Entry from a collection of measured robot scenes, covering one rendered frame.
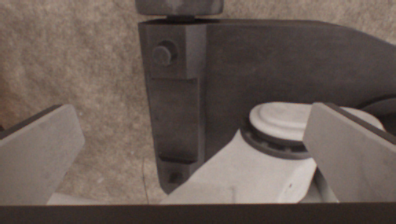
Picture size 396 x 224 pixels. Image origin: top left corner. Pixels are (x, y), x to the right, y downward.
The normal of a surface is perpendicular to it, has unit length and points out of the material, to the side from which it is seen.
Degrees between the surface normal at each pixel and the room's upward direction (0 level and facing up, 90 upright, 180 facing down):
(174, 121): 0
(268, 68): 0
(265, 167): 90
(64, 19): 0
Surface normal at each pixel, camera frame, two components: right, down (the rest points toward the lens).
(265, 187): 0.00, -0.88
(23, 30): -0.19, 0.47
